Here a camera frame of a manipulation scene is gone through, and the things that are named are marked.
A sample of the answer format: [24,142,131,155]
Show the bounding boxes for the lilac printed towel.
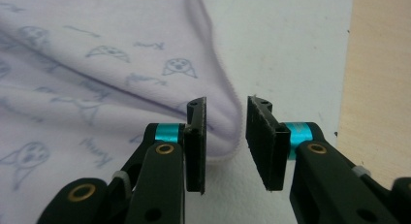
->
[0,0,244,224]

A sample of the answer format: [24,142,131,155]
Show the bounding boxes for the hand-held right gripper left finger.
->
[124,96,207,224]

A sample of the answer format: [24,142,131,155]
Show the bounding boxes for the white grid mat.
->
[77,0,355,224]

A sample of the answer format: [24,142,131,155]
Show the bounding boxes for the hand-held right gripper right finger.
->
[245,95,401,224]

